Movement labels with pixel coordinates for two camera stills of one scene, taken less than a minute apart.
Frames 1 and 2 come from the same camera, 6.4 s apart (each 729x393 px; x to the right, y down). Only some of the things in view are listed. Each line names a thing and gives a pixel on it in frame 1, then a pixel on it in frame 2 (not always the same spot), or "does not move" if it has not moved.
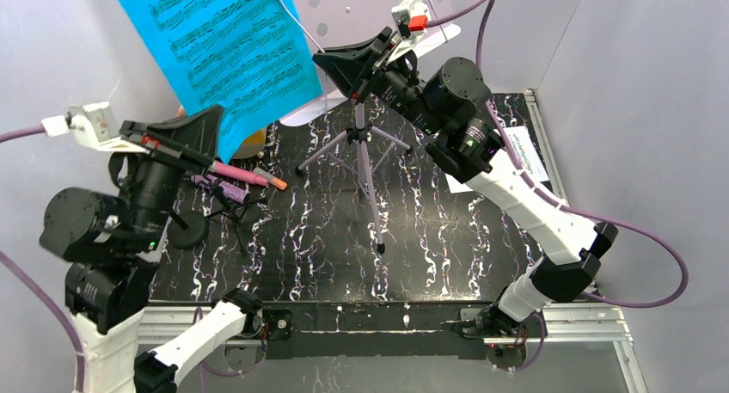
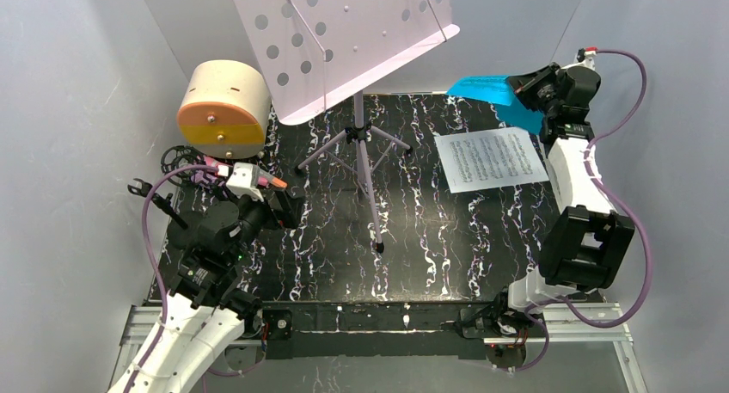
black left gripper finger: [160, 144] to [290, 217]
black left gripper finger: [199, 132] to [298, 196]
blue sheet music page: [238, 44] to [499, 90]
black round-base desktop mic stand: [187, 229] does not move
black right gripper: [371, 66] to [527, 82]
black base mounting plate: [386, 329] does not move
